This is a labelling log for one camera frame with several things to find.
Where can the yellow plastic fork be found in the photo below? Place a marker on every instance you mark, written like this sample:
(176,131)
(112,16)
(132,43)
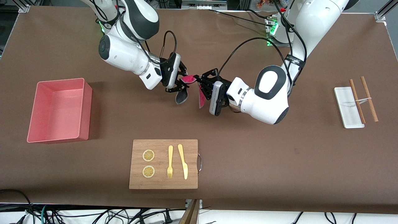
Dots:
(170,155)

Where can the wooden cutting board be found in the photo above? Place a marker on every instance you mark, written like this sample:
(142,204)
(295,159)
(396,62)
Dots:
(163,183)

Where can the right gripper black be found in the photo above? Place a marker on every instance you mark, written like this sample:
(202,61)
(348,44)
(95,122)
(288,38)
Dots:
(182,70)

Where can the lemon slice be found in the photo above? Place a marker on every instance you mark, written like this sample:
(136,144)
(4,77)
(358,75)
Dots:
(148,155)
(148,171)

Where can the grey power strip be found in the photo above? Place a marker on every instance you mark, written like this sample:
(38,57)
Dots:
(203,4)

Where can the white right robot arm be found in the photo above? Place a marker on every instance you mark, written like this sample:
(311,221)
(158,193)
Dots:
(124,56)

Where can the pink cloth with grey back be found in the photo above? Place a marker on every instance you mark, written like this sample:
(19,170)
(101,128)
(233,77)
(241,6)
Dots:
(188,79)

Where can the wooden rod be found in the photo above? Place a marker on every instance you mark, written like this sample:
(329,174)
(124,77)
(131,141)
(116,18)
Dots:
(370,101)
(357,101)

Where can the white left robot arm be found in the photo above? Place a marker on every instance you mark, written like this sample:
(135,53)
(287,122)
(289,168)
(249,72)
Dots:
(270,96)

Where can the pink plastic bin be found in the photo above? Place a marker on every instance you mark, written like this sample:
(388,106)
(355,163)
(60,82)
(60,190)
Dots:
(59,109)

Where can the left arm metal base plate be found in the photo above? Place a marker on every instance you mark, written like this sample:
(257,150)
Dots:
(271,29)

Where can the wooden plank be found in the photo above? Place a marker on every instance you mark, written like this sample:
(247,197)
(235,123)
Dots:
(190,214)

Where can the yellow plastic knife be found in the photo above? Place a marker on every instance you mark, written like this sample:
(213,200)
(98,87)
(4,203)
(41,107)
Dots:
(183,161)

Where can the aluminium frame bracket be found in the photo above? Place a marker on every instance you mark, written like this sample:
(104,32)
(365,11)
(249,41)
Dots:
(384,12)
(24,7)

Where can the white rubber band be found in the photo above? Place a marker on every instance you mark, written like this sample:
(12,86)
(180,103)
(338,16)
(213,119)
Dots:
(362,100)

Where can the white rectangular tray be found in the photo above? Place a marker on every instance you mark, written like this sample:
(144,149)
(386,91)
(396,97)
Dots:
(346,105)

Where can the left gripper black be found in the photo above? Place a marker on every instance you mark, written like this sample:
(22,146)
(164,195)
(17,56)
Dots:
(207,81)

